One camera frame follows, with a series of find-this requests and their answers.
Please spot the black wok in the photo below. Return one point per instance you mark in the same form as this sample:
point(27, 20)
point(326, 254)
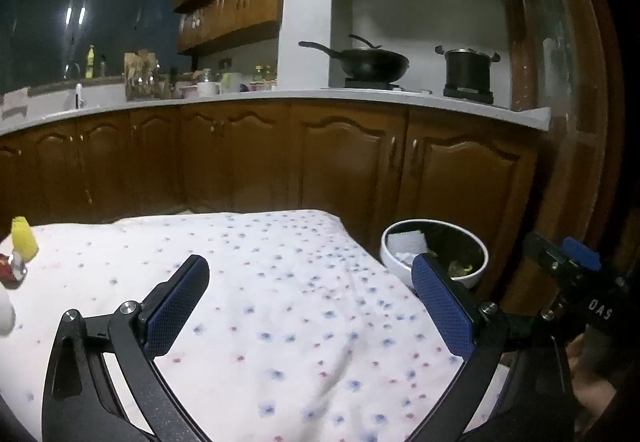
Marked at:
point(367, 65)

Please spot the yellow sponge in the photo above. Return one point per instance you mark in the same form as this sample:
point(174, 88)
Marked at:
point(23, 239)

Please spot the brown wooden lower cabinets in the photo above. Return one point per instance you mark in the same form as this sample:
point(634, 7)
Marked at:
point(370, 164)

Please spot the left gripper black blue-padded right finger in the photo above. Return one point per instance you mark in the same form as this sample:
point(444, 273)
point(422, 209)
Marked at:
point(536, 401)

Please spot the small red white object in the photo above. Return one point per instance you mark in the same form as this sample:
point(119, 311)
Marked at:
point(12, 270)

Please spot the person hand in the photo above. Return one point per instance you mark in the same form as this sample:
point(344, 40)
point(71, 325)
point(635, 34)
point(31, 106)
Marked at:
point(592, 391)

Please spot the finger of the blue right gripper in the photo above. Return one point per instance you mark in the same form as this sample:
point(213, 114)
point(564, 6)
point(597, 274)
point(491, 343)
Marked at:
point(581, 254)

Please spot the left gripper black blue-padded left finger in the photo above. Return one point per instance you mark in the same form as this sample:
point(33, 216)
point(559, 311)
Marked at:
point(80, 402)

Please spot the white round trash bin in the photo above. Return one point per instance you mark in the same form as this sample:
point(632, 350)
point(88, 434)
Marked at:
point(460, 252)

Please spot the black stock pot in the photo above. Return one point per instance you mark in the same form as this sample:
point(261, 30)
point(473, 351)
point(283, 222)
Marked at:
point(467, 69)

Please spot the white foam block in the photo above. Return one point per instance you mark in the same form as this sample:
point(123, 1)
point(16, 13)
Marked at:
point(409, 242)

